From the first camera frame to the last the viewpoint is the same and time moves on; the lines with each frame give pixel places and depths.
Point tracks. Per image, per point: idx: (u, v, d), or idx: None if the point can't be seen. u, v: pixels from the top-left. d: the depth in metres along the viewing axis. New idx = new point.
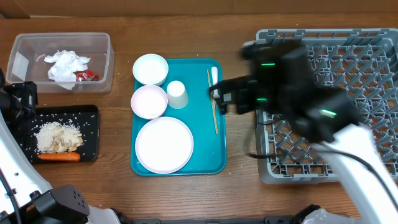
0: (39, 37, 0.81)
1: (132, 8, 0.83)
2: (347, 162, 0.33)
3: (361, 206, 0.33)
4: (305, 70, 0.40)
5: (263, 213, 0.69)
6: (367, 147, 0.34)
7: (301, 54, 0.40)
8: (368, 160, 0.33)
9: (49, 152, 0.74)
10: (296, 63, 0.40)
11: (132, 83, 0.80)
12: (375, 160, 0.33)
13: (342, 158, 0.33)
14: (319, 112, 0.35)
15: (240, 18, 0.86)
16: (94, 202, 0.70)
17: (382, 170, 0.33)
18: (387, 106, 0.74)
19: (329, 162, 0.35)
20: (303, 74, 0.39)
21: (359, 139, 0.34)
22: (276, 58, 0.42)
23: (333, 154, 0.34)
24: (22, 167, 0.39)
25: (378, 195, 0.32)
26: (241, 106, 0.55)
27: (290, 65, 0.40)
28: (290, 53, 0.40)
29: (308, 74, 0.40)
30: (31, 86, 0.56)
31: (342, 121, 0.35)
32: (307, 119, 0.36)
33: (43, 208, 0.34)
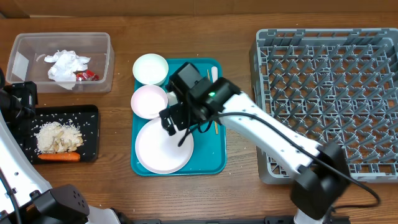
0: (39, 37, 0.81)
1: (132, 7, 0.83)
2: (238, 119, 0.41)
3: (259, 144, 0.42)
4: (194, 75, 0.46)
5: (263, 213, 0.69)
6: (247, 102, 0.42)
7: (188, 68, 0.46)
8: (248, 111, 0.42)
9: (49, 152, 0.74)
10: (185, 75, 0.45)
11: (132, 83, 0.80)
12: (255, 110, 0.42)
13: (234, 117, 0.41)
14: (208, 98, 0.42)
15: (240, 18, 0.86)
16: (94, 202, 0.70)
17: (262, 114, 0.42)
18: (387, 106, 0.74)
19: (231, 126, 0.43)
20: (193, 79, 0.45)
21: (240, 102, 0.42)
22: (177, 74, 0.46)
23: (229, 120, 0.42)
24: (22, 167, 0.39)
25: (262, 131, 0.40)
26: (181, 124, 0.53)
27: (184, 77, 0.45)
28: (182, 70, 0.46)
29: (196, 76, 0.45)
30: (31, 86, 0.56)
31: (222, 96, 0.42)
32: (205, 106, 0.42)
33: (43, 208, 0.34)
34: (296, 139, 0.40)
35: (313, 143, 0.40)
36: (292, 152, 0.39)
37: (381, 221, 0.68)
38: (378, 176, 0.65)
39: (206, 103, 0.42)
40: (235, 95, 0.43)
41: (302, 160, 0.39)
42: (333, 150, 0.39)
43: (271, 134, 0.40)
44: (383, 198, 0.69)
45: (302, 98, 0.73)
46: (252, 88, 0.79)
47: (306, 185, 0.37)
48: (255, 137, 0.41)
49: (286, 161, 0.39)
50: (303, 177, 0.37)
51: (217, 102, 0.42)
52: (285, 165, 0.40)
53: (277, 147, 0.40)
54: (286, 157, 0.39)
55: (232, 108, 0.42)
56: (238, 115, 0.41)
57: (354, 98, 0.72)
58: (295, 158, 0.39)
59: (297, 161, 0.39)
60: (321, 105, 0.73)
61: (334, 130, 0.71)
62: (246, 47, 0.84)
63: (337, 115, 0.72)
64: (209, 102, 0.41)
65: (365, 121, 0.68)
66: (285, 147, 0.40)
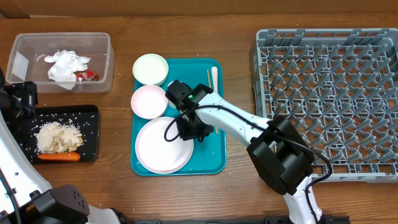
0: (39, 37, 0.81)
1: (132, 7, 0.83)
2: (208, 111, 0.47)
3: (228, 130, 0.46)
4: (182, 88, 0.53)
5: (263, 213, 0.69)
6: (216, 97, 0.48)
7: (175, 85, 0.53)
8: (216, 103, 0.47)
9: (49, 152, 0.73)
10: (173, 91, 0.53)
11: (132, 83, 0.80)
12: (219, 102, 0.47)
13: (204, 110, 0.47)
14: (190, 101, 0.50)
15: (240, 18, 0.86)
16: (94, 202, 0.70)
17: (227, 104, 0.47)
18: (387, 106, 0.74)
19: (206, 119, 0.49)
20: (180, 90, 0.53)
21: (210, 98, 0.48)
22: (168, 89, 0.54)
23: (202, 114, 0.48)
24: (22, 167, 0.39)
25: (224, 116, 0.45)
26: (183, 132, 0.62)
27: (173, 90, 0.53)
28: (170, 85, 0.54)
29: (183, 89, 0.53)
30: (31, 86, 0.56)
31: (198, 97, 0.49)
32: (188, 107, 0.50)
33: (44, 208, 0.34)
34: (252, 118, 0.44)
35: (267, 119, 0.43)
36: (248, 127, 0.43)
37: (381, 221, 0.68)
38: (378, 176, 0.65)
39: (186, 104, 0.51)
40: (209, 93, 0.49)
41: (256, 134, 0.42)
42: (282, 123, 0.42)
43: (232, 117, 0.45)
44: (383, 198, 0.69)
45: (302, 98, 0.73)
46: (252, 88, 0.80)
47: (256, 153, 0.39)
48: (221, 122, 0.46)
49: (245, 137, 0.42)
50: (252, 145, 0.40)
51: (194, 101, 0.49)
52: (245, 143, 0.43)
53: (236, 126, 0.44)
54: (243, 133, 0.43)
55: (206, 102, 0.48)
56: (207, 106, 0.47)
57: (354, 98, 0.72)
58: (250, 132, 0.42)
59: (252, 134, 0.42)
60: (321, 105, 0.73)
61: (334, 130, 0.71)
62: (246, 47, 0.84)
63: (337, 115, 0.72)
64: (190, 103, 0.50)
65: (365, 121, 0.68)
66: (243, 125, 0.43)
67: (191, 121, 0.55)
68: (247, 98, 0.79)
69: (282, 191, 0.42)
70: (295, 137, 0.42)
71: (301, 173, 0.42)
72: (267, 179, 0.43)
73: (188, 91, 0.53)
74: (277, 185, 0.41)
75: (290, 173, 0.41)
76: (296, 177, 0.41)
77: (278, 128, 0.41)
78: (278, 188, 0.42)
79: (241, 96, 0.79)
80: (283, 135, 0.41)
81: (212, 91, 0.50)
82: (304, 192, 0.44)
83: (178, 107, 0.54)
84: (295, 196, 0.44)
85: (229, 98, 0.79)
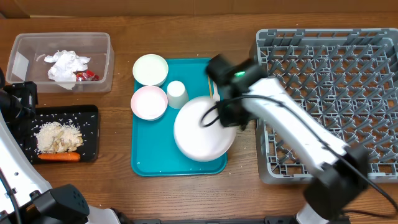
0: (39, 37, 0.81)
1: (131, 7, 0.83)
2: (264, 104, 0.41)
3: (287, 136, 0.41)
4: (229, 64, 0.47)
5: (263, 213, 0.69)
6: (275, 89, 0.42)
7: (219, 57, 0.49)
8: (275, 98, 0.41)
9: (49, 152, 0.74)
10: (217, 62, 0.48)
11: (132, 83, 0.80)
12: (284, 99, 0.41)
13: (259, 101, 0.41)
14: (236, 78, 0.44)
15: (240, 18, 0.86)
16: (94, 202, 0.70)
17: (288, 102, 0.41)
18: (387, 106, 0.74)
19: (252, 109, 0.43)
20: (225, 67, 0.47)
21: (268, 86, 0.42)
22: (209, 62, 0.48)
23: (251, 102, 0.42)
24: (22, 167, 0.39)
25: (285, 119, 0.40)
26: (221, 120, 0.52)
27: (217, 64, 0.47)
28: (211, 58, 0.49)
29: (228, 64, 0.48)
30: (31, 86, 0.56)
31: (249, 71, 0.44)
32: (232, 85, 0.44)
33: (44, 208, 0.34)
34: (324, 136, 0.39)
35: (343, 144, 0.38)
36: (317, 147, 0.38)
37: (380, 221, 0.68)
38: (378, 176, 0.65)
39: (231, 78, 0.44)
40: (266, 78, 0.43)
41: (326, 158, 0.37)
42: (360, 152, 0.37)
43: (298, 124, 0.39)
44: (382, 198, 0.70)
45: (302, 98, 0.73)
46: None
47: (327, 185, 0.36)
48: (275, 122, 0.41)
49: (310, 156, 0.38)
50: (324, 175, 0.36)
51: (245, 77, 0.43)
52: (305, 159, 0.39)
53: (302, 140, 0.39)
54: (309, 150, 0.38)
55: (260, 92, 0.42)
56: (264, 99, 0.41)
57: (354, 98, 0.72)
58: (321, 155, 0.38)
59: (320, 157, 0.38)
60: (321, 105, 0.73)
61: (334, 130, 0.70)
62: (246, 47, 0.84)
63: (337, 115, 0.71)
64: (237, 81, 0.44)
65: (365, 121, 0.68)
66: (311, 140, 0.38)
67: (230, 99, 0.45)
68: None
69: (324, 214, 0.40)
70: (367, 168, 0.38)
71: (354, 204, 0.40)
72: (311, 198, 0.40)
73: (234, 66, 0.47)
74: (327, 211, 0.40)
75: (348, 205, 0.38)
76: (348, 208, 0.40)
77: (356, 157, 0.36)
78: (323, 212, 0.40)
79: None
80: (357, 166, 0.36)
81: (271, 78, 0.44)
82: None
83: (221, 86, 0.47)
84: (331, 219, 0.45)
85: None
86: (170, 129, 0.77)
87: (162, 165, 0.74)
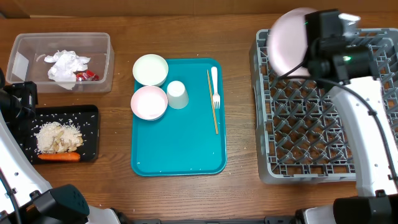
0: (39, 37, 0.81)
1: (131, 8, 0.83)
2: (355, 104, 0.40)
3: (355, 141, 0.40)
4: (336, 28, 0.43)
5: (263, 213, 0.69)
6: (376, 96, 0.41)
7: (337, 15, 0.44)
8: (371, 104, 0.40)
9: (49, 152, 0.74)
10: (327, 21, 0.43)
11: (132, 83, 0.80)
12: (380, 111, 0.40)
13: (351, 98, 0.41)
14: (342, 58, 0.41)
15: (240, 18, 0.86)
16: (94, 202, 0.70)
17: (381, 117, 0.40)
18: (387, 106, 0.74)
19: (336, 99, 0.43)
20: (332, 29, 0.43)
21: (369, 88, 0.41)
22: (319, 16, 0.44)
23: (341, 91, 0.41)
24: (22, 167, 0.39)
25: (367, 129, 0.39)
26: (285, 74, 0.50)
27: (325, 22, 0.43)
28: (327, 12, 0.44)
29: (338, 30, 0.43)
30: (31, 86, 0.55)
31: (357, 60, 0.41)
32: (330, 61, 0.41)
33: (44, 208, 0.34)
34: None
35: None
36: (384, 173, 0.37)
37: None
38: None
39: (333, 50, 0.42)
40: (370, 78, 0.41)
41: (386, 188, 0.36)
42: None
43: (378, 142, 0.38)
44: None
45: (302, 98, 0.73)
46: (252, 88, 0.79)
47: (373, 213, 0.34)
48: (353, 124, 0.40)
49: (370, 175, 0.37)
50: (375, 202, 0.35)
51: (347, 62, 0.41)
52: (361, 174, 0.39)
53: (371, 158, 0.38)
54: (373, 170, 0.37)
55: (355, 88, 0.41)
56: (359, 99, 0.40)
57: None
58: (382, 181, 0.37)
59: (382, 182, 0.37)
60: (321, 105, 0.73)
61: (334, 130, 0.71)
62: (246, 47, 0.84)
63: (337, 115, 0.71)
64: (339, 61, 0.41)
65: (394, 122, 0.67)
66: (382, 162, 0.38)
67: (316, 63, 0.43)
68: (247, 98, 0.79)
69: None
70: None
71: None
72: (341, 210, 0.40)
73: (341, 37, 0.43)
74: None
75: None
76: None
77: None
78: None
79: (241, 96, 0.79)
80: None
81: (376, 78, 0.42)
82: None
83: (313, 46, 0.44)
84: None
85: (229, 98, 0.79)
86: (170, 130, 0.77)
87: (163, 165, 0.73)
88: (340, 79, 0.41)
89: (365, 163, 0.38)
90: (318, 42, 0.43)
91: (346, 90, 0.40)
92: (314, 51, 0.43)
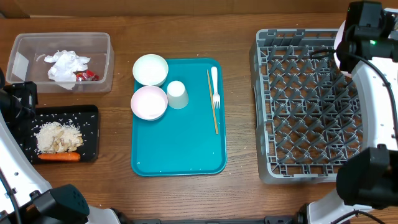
0: (40, 37, 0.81)
1: (132, 7, 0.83)
2: (372, 76, 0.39)
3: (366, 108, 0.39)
4: (374, 20, 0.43)
5: (263, 213, 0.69)
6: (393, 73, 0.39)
7: (379, 8, 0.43)
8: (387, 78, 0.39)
9: (49, 152, 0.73)
10: (366, 10, 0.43)
11: (132, 83, 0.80)
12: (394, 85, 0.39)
13: (368, 70, 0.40)
14: (369, 42, 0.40)
15: (240, 18, 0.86)
16: (94, 202, 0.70)
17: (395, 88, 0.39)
18: None
19: (357, 76, 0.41)
20: (370, 20, 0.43)
21: (385, 66, 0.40)
22: (362, 5, 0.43)
23: (362, 66, 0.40)
24: (21, 167, 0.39)
25: (380, 95, 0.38)
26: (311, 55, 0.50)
27: (365, 11, 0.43)
28: (370, 4, 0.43)
29: (375, 22, 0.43)
30: (31, 86, 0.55)
31: (382, 47, 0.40)
32: (357, 45, 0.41)
33: (44, 208, 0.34)
34: None
35: None
36: (388, 132, 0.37)
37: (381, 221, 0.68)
38: None
39: (364, 37, 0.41)
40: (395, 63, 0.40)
41: (388, 145, 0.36)
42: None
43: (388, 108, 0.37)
44: None
45: (302, 98, 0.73)
46: (252, 88, 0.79)
47: (372, 160, 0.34)
48: (367, 94, 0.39)
49: (376, 134, 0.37)
50: (374, 151, 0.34)
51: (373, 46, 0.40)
52: (367, 134, 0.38)
53: (379, 118, 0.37)
54: (379, 129, 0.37)
55: (377, 64, 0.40)
56: (376, 71, 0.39)
57: (354, 98, 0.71)
58: (386, 139, 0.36)
59: (385, 141, 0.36)
60: (321, 105, 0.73)
61: (334, 131, 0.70)
62: (246, 47, 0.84)
63: (337, 115, 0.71)
64: (365, 45, 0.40)
65: None
66: (387, 123, 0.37)
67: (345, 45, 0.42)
68: (247, 98, 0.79)
69: (344, 198, 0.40)
70: None
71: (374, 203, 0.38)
72: (342, 176, 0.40)
73: (377, 28, 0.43)
74: (347, 190, 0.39)
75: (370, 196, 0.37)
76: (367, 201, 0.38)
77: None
78: (344, 194, 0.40)
79: (241, 96, 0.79)
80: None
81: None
82: (351, 210, 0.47)
83: (348, 30, 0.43)
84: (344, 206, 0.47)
85: (229, 98, 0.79)
86: (170, 129, 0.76)
87: (163, 165, 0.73)
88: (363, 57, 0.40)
89: (372, 123, 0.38)
90: (353, 27, 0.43)
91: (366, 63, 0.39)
92: (347, 35, 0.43)
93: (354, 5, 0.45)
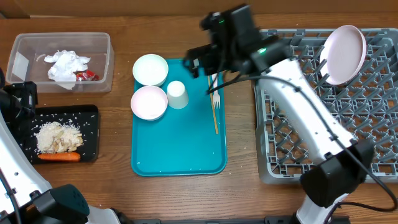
0: (39, 37, 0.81)
1: (132, 7, 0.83)
2: (282, 87, 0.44)
3: (295, 120, 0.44)
4: (248, 24, 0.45)
5: (263, 213, 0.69)
6: (296, 73, 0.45)
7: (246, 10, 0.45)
8: (293, 83, 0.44)
9: (49, 152, 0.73)
10: (239, 18, 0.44)
11: (132, 83, 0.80)
12: (305, 87, 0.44)
13: (276, 84, 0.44)
14: (257, 51, 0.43)
15: None
16: (94, 202, 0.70)
17: (305, 88, 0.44)
18: (387, 106, 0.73)
19: (270, 89, 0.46)
20: (245, 25, 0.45)
21: (288, 70, 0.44)
22: (232, 15, 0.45)
23: (268, 81, 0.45)
24: (22, 167, 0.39)
25: (299, 106, 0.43)
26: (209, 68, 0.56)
27: (238, 19, 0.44)
28: (237, 11, 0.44)
29: (249, 25, 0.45)
30: (31, 86, 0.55)
31: (272, 50, 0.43)
32: (249, 58, 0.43)
33: (44, 208, 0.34)
34: (334, 125, 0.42)
35: (351, 136, 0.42)
36: (325, 137, 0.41)
37: (381, 221, 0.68)
38: (378, 176, 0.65)
39: (251, 48, 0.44)
40: (286, 60, 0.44)
41: (332, 149, 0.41)
42: (365, 146, 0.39)
43: (312, 112, 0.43)
44: (383, 198, 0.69)
45: None
46: (252, 88, 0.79)
47: (329, 173, 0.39)
48: (288, 106, 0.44)
49: (317, 144, 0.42)
50: (326, 165, 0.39)
51: (264, 56, 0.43)
52: (310, 144, 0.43)
53: (311, 129, 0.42)
54: (316, 139, 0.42)
55: (277, 73, 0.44)
56: (283, 83, 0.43)
57: (354, 98, 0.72)
58: (326, 144, 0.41)
59: (327, 147, 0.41)
60: None
61: None
62: None
63: (337, 116, 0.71)
64: (257, 56, 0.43)
65: (381, 121, 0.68)
66: (319, 129, 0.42)
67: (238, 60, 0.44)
68: (247, 98, 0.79)
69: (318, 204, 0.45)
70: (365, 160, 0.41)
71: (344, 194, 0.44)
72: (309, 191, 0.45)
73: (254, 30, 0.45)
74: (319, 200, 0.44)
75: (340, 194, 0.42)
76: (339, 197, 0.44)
77: (358, 150, 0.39)
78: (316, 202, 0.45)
79: (241, 96, 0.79)
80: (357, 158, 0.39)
81: (291, 58, 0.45)
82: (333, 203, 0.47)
83: (234, 45, 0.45)
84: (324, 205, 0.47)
85: (229, 98, 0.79)
86: (170, 129, 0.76)
87: (163, 165, 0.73)
88: (262, 70, 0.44)
89: (309, 134, 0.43)
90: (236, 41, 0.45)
91: (272, 80, 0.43)
92: (236, 49, 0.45)
93: (225, 15, 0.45)
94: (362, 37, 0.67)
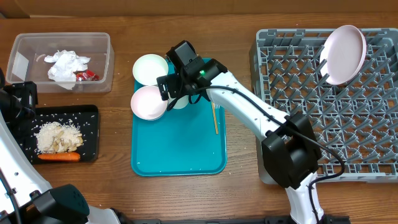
0: (39, 37, 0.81)
1: (132, 7, 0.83)
2: (221, 93, 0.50)
3: (240, 117, 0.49)
4: (189, 55, 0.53)
5: (263, 213, 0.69)
6: (231, 79, 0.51)
7: (186, 45, 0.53)
8: (231, 86, 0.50)
9: (49, 152, 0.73)
10: (182, 53, 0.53)
11: (132, 83, 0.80)
12: (240, 88, 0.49)
13: (217, 91, 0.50)
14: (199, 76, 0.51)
15: (240, 18, 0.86)
16: (94, 202, 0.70)
17: (242, 89, 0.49)
18: (387, 106, 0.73)
19: (217, 99, 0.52)
20: (188, 56, 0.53)
21: (225, 79, 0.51)
22: (175, 51, 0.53)
23: (212, 92, 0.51)
24: (22, 167, 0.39)
25: (239, 103, 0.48)
26: (175, 92, 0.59)
27: (181, 54, 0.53)
28: (178, 48, 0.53)
29: (190, 55, 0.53)
30: (31, 86, 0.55)
31: (211, 71, 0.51)
32: (196, 82, 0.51)
33: (43, 208, 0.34)
34: (269, 109, 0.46)
35: (285, 114, 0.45)
36: (263, 120, 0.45)
37: (381, 221, 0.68)
38: (378, 176, 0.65)
39: (195, 73, 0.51)
40: (223, 73, 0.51)
41: (271, 127, 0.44)
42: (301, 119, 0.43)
43: (249, 106, 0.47)
44: (383, 198, 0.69)
45: (302, 98, 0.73)
46: (252, 88, 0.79)
47: (272, 147, 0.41)
48: (232, 107, 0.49)
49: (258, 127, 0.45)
50: (267, 140, 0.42)
51: (206, 78, 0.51)
52: (255, 130, 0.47)
53: (251, 116, 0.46)
54: (257, 123, 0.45)
55: (217, 83, 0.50)
56: (221, 88, 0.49)
57: (354, 98, 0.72)
58: (266, 125, 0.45)
59: (266, 127, 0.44)
60: (321, 105, 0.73)
61: (334, 130, 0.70)
62: (246, 47, 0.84)
63: (337, 115, 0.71)
64: (201, 78, 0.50)
65: (381, 120, 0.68)
66: (258, 115, 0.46)
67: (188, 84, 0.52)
68: None
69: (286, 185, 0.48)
70: (310, 133, 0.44)
71: (306, 168, 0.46)
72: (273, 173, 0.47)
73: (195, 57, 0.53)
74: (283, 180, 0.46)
75: (299, 167, 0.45)
76: (301, 173, 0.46)
77: (296, 124, 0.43)
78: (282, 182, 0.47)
79: None
80: (299, 132, 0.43)
81: (227, 71, 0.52)
82: (307, 188, 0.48)
83: (182, 74, 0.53)
84: (300, 191, 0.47)
85: None
86: (169, 129, 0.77)
87: (163, 165, 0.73)
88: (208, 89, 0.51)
89: (251, 122, 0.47)
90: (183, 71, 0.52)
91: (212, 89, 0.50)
92: (184, 77, 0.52)
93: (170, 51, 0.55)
94: (362, 37, 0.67)
